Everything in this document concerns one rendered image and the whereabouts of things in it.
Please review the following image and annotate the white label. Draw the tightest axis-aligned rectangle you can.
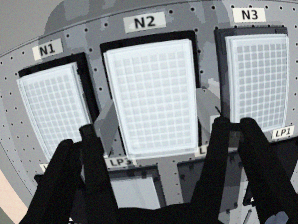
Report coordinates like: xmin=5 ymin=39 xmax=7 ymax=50
xmin=32 ymin=38 xmax=64 ymax=60
xmin=123 ymin=12 xmax=166 ymax=33
xmin=232 ymin=8 xmax=266 ymax=23
xmin=195 ymin=144 xmax=209 ymax=157
xmin=39 ymin=163 xmax=49 ymax=172
xmin=105 ymin=156 xmax=137 ymax=168
xmin=271 ymin=125 xmax=295 ymax=139

